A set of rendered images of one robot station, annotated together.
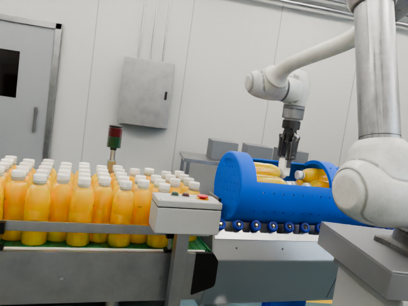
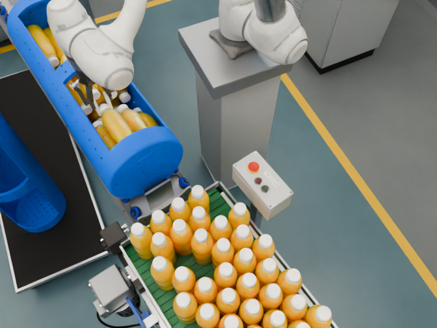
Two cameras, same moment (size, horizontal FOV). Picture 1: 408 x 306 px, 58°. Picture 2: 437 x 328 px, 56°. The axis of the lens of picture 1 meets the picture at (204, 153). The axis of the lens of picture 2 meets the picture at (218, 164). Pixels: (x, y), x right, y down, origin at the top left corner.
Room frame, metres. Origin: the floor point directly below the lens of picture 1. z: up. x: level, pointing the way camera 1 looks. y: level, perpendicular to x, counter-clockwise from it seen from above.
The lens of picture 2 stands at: (1.43, 0.59, 2.30)
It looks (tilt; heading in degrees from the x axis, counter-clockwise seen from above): 60 degrees down; 254
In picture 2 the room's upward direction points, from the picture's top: straight up
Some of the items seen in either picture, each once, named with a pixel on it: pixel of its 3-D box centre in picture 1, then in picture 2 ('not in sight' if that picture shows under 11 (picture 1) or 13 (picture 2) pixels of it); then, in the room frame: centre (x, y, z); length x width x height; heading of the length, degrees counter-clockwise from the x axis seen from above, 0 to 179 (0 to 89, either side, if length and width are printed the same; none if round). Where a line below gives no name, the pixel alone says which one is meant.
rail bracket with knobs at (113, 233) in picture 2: not in sight; (117, 238); (1.63, 0.04, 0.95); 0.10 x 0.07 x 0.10; 19
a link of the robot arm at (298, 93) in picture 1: (294, 87); (73, 27); (1.56, -0.34, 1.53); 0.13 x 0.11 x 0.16; 114
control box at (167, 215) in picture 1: (184, 212); (261, 185); (1.11, 0.03, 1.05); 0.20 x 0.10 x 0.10; 109
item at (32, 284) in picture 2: not in sight; (38, 165); (2.16, -0.93, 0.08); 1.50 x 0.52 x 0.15; 99
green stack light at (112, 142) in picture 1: (114, 141); not in sight; (1.67, 0.41, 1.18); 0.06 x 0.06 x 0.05
